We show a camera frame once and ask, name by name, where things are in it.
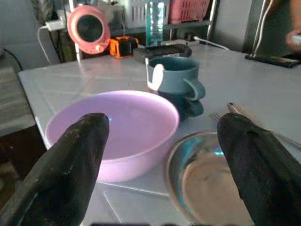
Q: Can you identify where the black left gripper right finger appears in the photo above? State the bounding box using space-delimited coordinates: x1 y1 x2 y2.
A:
216 112 301 226

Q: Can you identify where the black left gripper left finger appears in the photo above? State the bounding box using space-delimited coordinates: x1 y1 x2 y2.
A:
0 112 110 226

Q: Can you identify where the clear glass bowl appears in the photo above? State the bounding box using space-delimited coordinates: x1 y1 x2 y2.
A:
165 131 256 226

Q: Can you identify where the pink plastic bowl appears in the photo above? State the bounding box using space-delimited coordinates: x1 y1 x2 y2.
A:
44 90 181 183

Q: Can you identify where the teal ceramic mug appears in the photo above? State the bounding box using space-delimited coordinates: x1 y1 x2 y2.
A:
149 56 206 102

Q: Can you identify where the white spoon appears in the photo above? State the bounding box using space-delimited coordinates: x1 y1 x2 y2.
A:
144 57 165 91

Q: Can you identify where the orange black small device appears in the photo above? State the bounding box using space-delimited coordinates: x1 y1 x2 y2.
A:
109 35 139 59

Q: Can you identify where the person's hand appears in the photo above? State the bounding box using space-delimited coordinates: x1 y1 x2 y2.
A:
285 29 301 52

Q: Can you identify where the pink round desk fan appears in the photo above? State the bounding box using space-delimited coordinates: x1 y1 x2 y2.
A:
67 5 111 55

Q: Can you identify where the white power adapter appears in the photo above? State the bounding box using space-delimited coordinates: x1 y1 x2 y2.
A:
45 19 66 31

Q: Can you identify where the black flat device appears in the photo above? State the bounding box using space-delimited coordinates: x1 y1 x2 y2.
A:
143 43 192 58

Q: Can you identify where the metal shelf rack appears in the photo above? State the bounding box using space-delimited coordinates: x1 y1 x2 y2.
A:
68 0 218 62

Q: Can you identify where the clear teal water bottle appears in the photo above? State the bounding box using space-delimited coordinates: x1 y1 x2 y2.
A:
145 0 165 47

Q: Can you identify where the white plastic basket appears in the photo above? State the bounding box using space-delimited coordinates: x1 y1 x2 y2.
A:
124 0 148 29

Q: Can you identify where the pink plastic basket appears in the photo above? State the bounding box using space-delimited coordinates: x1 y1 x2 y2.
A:
168 0 211 24

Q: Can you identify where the white charging cable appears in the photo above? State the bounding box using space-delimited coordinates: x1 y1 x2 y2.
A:
37 25 53 66

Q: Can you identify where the white cable on stand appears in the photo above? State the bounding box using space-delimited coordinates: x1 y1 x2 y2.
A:
251 0 275 57

